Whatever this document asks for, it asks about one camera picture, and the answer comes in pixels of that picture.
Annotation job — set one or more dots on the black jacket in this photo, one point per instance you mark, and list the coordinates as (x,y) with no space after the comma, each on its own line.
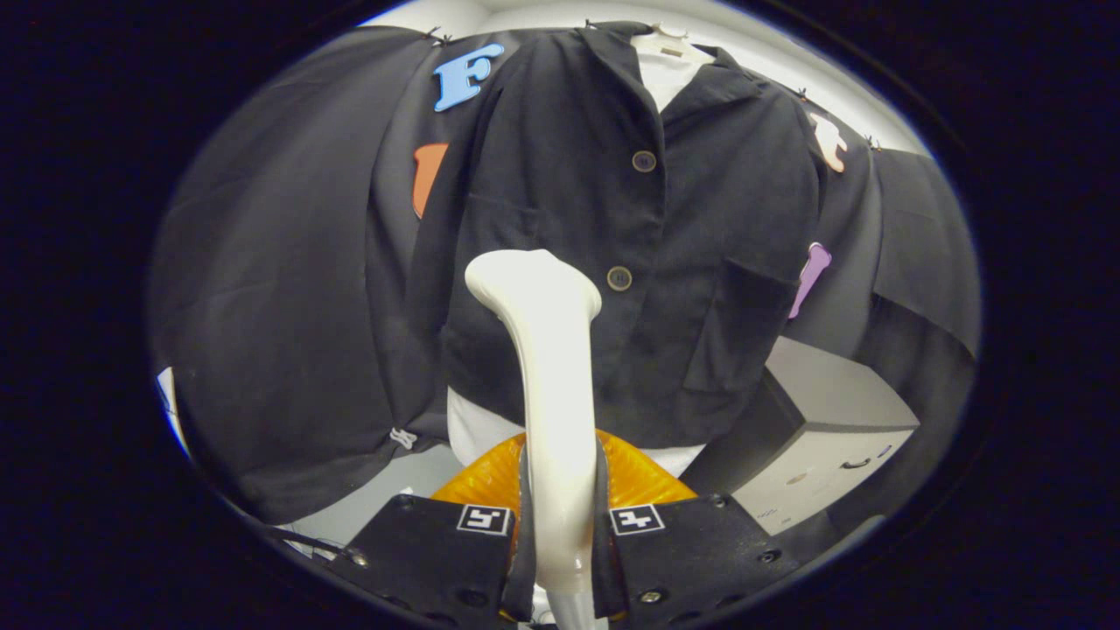
(569,219)

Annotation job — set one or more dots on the grey cabinet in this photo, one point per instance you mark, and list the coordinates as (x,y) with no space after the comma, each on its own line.
(840,385)

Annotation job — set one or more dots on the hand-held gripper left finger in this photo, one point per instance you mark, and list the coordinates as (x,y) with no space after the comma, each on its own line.
(523,569)

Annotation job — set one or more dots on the black backdrop cloth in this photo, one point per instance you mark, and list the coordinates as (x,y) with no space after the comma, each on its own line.
(280,262)

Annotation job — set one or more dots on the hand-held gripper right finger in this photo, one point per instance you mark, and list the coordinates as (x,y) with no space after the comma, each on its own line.
(605,569)

